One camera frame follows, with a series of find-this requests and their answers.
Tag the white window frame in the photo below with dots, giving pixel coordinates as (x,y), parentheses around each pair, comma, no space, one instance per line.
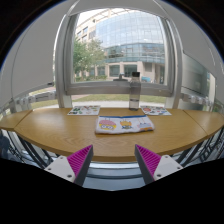
(100,88)

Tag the white rail with clips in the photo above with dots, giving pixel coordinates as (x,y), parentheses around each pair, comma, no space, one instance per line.
(196,99)
(36,97)

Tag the large white sticker sheet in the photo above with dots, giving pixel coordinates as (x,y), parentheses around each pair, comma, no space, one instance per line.
(84,110)

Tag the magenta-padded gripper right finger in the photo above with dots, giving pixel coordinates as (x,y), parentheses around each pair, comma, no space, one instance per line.
(148,160)

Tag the green tree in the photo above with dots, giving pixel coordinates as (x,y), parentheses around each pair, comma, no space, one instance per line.
(85,56)

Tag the small white sticker sheet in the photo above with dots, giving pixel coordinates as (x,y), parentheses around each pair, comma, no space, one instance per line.
(155,110)

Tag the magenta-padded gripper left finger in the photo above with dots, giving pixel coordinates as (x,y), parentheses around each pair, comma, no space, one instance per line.
(80,160)

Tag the clear bottle with black cap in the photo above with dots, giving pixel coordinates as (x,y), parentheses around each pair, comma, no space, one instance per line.
(134,95)

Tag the glass-fronted building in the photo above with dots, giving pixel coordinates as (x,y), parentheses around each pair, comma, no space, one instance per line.
(133,36)

